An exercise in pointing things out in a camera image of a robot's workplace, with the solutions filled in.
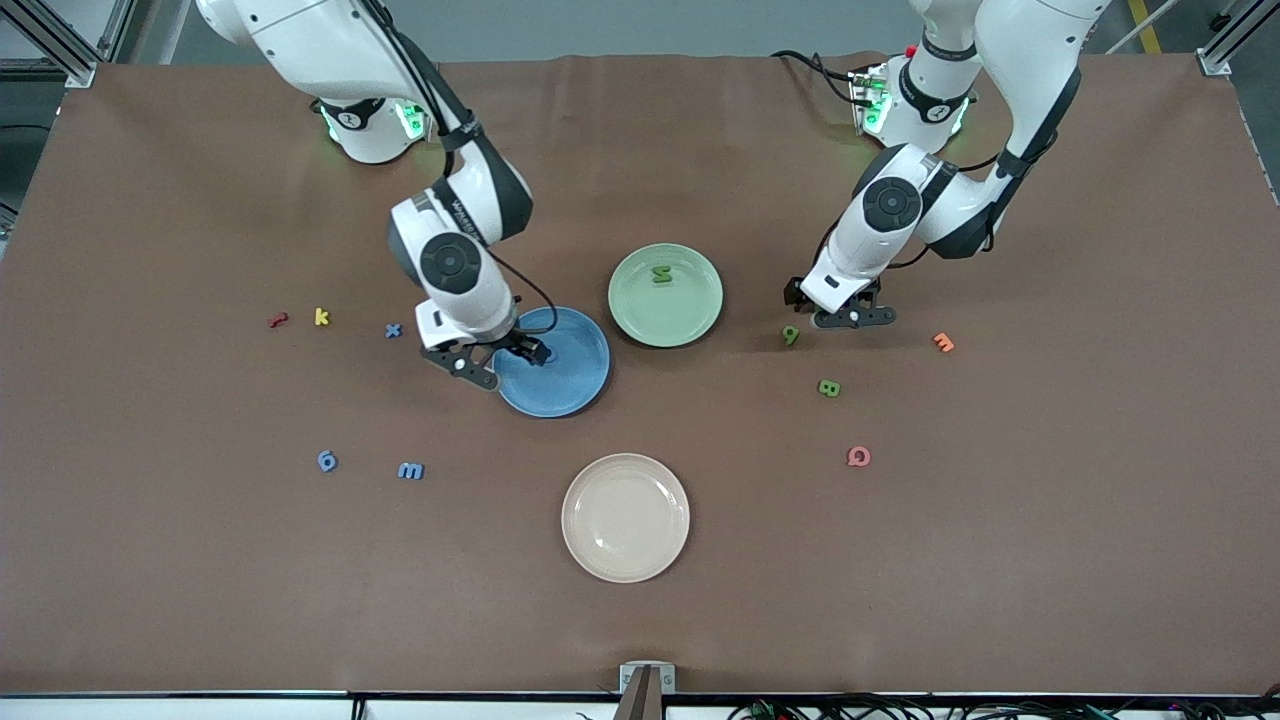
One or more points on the green plate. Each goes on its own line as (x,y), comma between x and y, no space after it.
(680,310)

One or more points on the blue number 9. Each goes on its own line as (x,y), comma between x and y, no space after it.
(322,462)

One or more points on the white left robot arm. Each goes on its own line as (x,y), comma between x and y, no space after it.
(1030,60)

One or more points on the blue letter E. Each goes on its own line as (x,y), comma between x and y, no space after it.
(411,470)

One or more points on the brown table cover sheet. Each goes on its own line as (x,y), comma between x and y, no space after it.
(640,620)

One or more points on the pink letter Q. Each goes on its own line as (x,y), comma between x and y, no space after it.
(850,457)

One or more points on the white table edge rail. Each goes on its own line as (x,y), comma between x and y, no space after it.
(150,710)

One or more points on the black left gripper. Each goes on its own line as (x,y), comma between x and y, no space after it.
(791,292)

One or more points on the aluminium frame post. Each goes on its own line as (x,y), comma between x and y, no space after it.
(70,55)
(1225,50)

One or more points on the blue plate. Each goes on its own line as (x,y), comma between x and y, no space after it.
(570,380)

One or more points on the orange letter E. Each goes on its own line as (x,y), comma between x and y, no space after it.
(943,343)

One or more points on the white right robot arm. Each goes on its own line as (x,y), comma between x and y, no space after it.
(300,50)

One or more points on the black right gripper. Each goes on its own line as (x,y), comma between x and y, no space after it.
(516,342)

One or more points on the green letter B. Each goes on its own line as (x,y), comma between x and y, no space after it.
(822,388)

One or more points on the beige plate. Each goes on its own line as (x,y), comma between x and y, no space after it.
(626,518)

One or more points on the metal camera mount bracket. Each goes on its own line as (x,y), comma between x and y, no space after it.
(647,690)

